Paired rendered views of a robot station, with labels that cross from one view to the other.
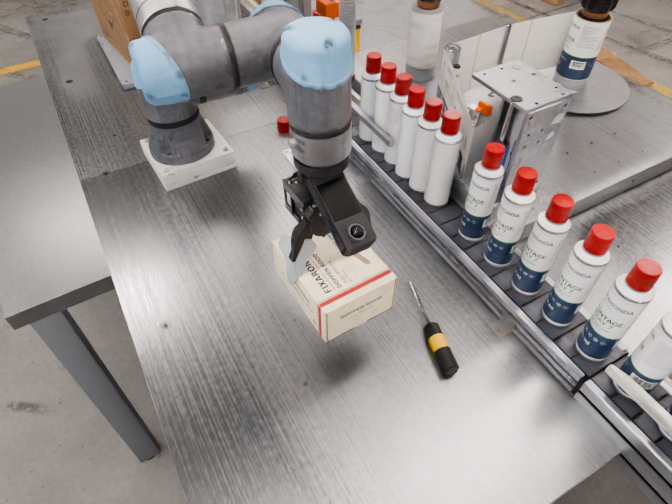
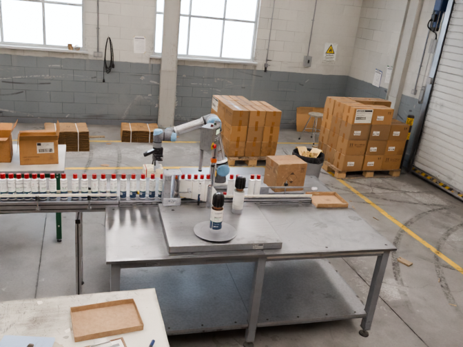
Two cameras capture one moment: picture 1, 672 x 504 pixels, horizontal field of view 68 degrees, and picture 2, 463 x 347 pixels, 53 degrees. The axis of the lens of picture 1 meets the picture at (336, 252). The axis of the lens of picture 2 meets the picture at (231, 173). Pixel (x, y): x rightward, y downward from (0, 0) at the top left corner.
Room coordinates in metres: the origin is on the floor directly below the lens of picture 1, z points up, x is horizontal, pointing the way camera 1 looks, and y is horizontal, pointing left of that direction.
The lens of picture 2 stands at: (1.96, -3.48, 2.42)
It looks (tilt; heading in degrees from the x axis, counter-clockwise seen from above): 20 degrees down; 102
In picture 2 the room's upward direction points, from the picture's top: 6 degrees clockwise
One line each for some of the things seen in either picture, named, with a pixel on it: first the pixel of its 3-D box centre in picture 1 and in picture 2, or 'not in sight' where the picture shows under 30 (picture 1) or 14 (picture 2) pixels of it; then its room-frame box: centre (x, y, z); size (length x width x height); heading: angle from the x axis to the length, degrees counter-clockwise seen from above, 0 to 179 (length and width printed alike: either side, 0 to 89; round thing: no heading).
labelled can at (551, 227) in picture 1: (542, 246); (142, 186); (0.56, -0.34, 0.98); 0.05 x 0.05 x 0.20
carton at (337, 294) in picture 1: (332, 274); (153, 171); (0.49, 0.01, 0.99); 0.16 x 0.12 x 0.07; 32
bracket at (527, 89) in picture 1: (521, 84); (172, 172); (0.79, -0.32, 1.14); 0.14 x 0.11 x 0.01; 29
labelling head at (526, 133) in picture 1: (500, 147); (171, 187); (0.79, -0.32, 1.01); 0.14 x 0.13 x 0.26; 29
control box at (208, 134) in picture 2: not in sight; (209, 136); (0.98, -0.01, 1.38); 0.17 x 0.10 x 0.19; 84
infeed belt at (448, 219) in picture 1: (346, 120); (219, 199); (1.12, -0.03, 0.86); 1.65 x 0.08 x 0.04; 29
